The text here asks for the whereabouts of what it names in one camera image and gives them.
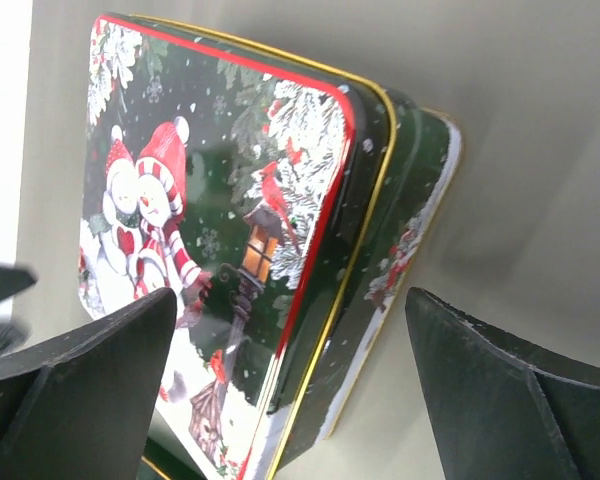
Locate gold tin lid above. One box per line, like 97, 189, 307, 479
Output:
78, 13, 398, 479

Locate dark green cookie tin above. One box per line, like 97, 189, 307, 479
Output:
279, 90, 463, 466

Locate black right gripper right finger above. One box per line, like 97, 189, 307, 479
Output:
405, 287, 600, 479

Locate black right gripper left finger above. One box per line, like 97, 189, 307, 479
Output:
0, 288, 176, 479

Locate black gold-rimmed tray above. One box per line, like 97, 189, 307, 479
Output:
135, 438, 204, 480

